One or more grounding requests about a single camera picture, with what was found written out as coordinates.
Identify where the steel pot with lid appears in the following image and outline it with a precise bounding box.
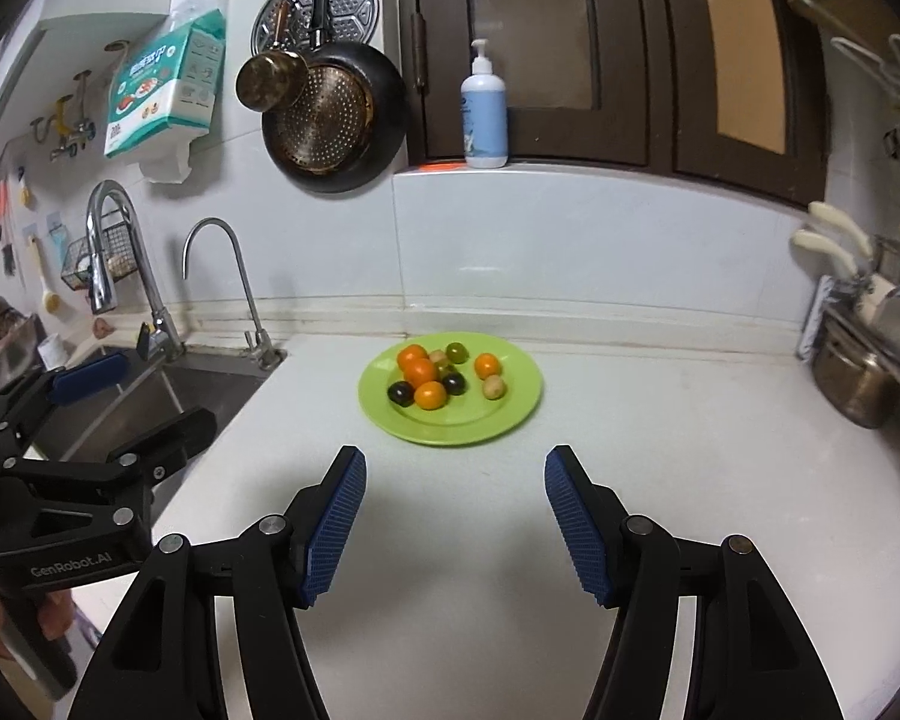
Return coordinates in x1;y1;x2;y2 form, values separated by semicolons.
0;296;47;385

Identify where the dark wooden window frame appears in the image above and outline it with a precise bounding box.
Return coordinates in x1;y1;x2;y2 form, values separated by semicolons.
397;0;831;209

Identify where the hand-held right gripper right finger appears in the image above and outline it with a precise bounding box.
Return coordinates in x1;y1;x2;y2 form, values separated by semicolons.
544;445;845;720

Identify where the black wire basket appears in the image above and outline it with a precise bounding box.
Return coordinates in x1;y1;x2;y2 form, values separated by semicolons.
61;221;137;293

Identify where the green plate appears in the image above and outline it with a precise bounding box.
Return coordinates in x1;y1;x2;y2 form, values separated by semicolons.
358;331;545;448

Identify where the steel cooking pot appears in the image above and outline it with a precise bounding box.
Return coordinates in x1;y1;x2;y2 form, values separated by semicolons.
810;321;900;430

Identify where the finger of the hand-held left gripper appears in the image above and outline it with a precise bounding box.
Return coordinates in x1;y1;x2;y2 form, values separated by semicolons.
0;409;219;535
0;355;133;460

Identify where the steel sink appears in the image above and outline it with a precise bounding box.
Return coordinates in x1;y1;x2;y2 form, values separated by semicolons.
15;345;272;470

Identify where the yellow headed dish brush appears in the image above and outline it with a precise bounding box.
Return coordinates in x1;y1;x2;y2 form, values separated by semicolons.
30;236;62;314

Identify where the chrome pull-down faucet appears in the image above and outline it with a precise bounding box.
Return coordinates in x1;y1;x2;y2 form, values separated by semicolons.
86;180;186;363

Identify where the thin gooseneck faucet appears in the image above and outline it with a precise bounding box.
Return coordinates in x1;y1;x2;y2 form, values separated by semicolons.
182;217;285;371

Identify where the white wall shelf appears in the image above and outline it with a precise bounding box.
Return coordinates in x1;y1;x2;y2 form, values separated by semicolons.
0;18;50;178

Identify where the red and black utensil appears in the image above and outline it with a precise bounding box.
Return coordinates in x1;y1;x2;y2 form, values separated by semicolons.
0;180;17;275

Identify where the black frying pan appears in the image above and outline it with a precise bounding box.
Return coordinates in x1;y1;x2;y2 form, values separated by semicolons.
261;0;408;195

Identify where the metal dish rack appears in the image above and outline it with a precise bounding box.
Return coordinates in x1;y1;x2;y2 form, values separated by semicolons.
799;225;900;432

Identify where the metal wall tap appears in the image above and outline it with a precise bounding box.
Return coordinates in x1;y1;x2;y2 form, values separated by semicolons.
48;71;96;161

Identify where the green and white tissue pack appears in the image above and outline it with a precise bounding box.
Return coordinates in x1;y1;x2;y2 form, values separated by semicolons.
103;9;227;161

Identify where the white wall hook rack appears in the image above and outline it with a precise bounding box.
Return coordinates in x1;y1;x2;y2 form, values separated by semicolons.
784;0;900;119

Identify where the person's left hand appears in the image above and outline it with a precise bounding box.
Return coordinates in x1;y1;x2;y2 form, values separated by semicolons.
0;586;77;661

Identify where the round metal steamer tray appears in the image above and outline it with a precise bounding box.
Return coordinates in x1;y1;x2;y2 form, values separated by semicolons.
251;0;383;62

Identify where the white and blue pump bottle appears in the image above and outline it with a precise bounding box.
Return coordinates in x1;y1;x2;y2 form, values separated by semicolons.
460;38;510;170

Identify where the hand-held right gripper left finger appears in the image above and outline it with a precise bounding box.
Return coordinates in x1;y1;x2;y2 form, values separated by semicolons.
67;446;368;720

